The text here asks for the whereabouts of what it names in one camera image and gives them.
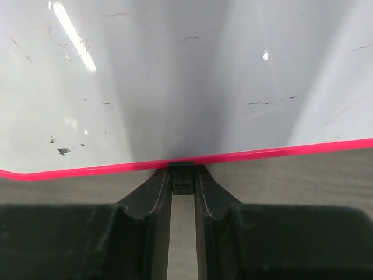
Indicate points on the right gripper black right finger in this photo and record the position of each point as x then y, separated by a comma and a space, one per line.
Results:
266, 241

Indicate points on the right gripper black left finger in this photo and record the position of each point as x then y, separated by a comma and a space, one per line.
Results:
125, 240

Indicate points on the pink framed whiteboard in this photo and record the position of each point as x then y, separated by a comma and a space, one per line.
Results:
96, 87

